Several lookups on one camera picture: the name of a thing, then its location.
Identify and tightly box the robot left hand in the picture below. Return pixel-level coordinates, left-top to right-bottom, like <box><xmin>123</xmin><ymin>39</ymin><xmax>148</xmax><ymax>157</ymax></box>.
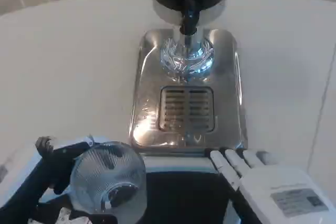
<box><xmin>0</xmin><ymin>135</ymin><xmax>119</xmax><ymax>224</ymax></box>

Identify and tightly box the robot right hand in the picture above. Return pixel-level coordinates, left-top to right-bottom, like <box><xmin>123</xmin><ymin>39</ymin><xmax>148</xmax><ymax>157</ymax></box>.
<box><xmin>209</xmin><ymin>148</ymin><xmax>336</xmax><ymax>224</ymax></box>

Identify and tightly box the clear ribbed glass cup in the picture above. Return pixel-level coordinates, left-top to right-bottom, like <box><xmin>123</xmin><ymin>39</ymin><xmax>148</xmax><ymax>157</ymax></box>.
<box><xmin>69</xmin><ymin>142</ymin><xmax>148</xmax><ymax>222</ymax></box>

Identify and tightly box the black robot torso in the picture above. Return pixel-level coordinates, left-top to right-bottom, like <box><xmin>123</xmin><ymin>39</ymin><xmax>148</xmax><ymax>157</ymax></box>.
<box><xmin>141</xmin><ymin>153</ymin><xmax>238</xmax><ymax>224</ymax></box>

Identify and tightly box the steel drip tray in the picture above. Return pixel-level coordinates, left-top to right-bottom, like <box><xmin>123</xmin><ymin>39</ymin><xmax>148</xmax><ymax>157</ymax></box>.
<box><xmin>129</xmin><ymin>28</ymin><xmax>249</xmax><ymax>150</ymax></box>

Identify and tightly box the slotted steel drip grid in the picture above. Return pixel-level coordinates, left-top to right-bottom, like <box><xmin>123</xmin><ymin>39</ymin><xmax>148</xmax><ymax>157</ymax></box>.
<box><xmin>158</xmin><ymin>85</ymin><xmax>217</xmax><ymax>133</ymax></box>

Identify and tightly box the black dispenser tap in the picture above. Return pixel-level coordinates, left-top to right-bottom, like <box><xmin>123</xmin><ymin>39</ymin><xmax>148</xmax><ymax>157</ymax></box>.
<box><xmin>178</xmin><ymin>0</ymin><xmax>202</xmax><ymax>48</ymax></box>

